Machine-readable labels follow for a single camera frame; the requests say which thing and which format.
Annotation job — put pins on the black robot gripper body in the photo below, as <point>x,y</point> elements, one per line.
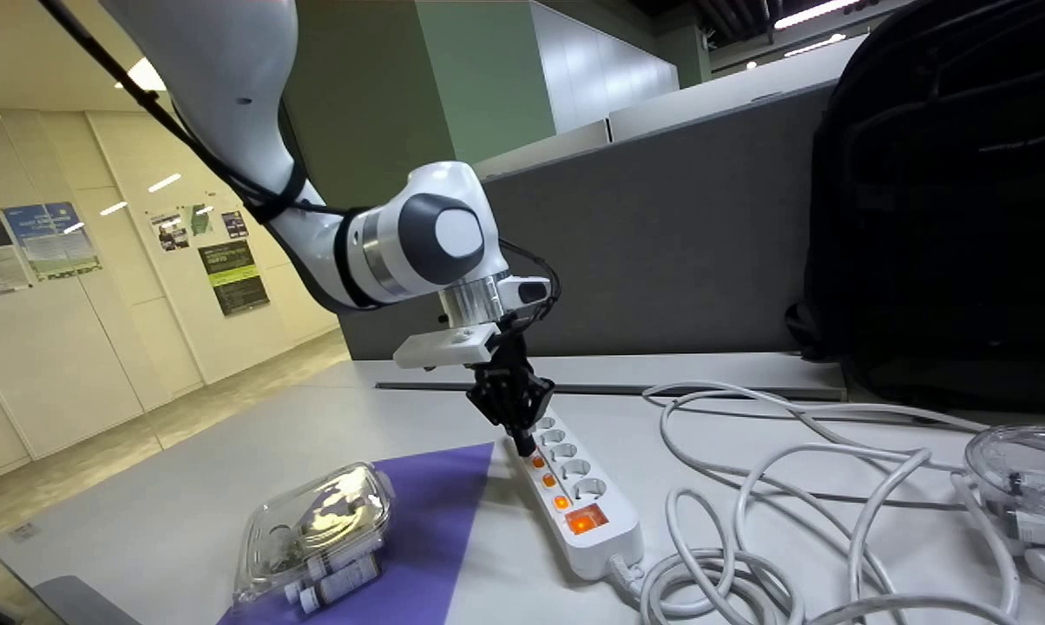
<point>506,384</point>

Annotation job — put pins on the white switched power strip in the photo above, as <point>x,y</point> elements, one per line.
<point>573,489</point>

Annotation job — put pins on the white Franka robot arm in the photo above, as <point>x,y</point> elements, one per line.
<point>314,150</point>

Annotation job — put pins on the purple mat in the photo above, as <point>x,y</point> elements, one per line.
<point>440,523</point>

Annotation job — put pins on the gray desk partition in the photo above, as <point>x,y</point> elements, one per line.
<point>661,253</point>

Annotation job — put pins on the clear plastic bag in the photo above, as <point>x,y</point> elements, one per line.
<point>316,540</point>

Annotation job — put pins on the green pillar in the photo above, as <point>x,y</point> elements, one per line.
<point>487,82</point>

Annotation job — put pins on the square ceiling light panel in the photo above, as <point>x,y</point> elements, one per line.
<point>142,78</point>

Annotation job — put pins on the black backpack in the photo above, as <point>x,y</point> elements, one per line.
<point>948,208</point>

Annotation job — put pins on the long ceiling tube light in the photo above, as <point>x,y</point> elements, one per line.
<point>817,13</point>

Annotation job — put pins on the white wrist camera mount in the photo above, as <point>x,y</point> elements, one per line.
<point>447,345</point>

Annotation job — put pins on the black and green wall poster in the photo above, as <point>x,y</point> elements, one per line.
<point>235,280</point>

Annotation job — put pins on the small dark wall photo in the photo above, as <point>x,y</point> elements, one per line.
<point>235,222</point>

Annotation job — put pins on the small green wall photo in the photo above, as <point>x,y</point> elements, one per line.
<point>199,219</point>

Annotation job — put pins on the blue and green wall poster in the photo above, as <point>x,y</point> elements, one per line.
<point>53,237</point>

